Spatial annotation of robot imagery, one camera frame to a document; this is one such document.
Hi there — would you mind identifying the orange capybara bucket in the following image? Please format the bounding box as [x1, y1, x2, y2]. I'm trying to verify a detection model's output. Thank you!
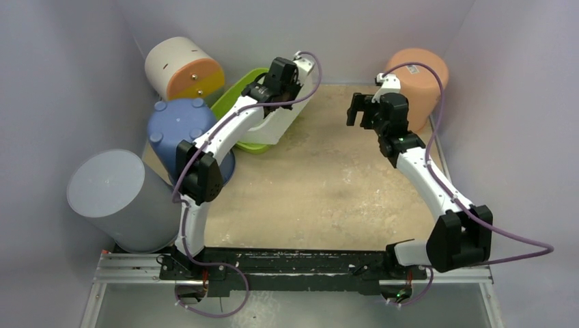
[386, 48, 449, 133]

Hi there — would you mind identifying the green plastic basin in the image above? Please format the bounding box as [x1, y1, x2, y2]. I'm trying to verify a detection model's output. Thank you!
[210, 68, 302, 155]

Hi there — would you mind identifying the green plastic basket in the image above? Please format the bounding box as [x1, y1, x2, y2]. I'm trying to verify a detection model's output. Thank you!
[242, 77, 315, 146]

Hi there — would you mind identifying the blue plastic bucket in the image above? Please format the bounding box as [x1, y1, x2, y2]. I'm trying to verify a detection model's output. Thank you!
[147, 98, 217, 184]

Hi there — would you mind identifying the grey plastic bucket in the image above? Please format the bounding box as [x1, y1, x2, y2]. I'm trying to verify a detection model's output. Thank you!
[66, 149, 181, 254]

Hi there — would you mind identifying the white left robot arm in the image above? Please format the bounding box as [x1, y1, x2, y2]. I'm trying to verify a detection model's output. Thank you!
[172, 51, 321, 279]

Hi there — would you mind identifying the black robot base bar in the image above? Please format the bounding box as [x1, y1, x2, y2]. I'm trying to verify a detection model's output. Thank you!
[151, 246, 427, 297]

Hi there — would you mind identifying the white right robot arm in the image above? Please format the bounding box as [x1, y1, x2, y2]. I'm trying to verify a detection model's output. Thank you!
[346, 92, 493, 278]

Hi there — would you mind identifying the white cylindrical drawer cabinet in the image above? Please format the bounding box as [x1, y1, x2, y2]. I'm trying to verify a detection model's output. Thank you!
[144, 36, 225, 106]

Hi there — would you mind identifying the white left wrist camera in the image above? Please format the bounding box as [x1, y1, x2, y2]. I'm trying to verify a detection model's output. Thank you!
[293, 51, 315, 85]

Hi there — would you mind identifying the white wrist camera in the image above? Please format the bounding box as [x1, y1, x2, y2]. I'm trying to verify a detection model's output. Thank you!
[371, 73, 401, 103]
[293, 51, 315, 85]

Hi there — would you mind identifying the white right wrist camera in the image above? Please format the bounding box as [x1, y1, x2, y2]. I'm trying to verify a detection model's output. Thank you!
[371, 73, 401, 103]

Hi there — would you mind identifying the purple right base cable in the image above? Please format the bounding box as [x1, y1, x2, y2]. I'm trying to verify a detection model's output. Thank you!
[386, 266, 434, 309]

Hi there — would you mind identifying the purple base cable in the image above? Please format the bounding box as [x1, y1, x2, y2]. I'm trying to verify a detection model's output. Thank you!
[386, 266, 434, 309]
[173, 264, 251, 318]

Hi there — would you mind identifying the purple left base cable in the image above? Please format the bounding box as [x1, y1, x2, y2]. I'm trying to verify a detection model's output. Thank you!
[173, 264, 251, 318]

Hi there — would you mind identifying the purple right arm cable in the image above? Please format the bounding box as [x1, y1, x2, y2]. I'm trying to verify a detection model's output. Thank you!
[382, 61, 555, 267]

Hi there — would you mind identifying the aluminium frame rail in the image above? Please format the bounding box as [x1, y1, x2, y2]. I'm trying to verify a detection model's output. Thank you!
[79, 118, 505, 328]

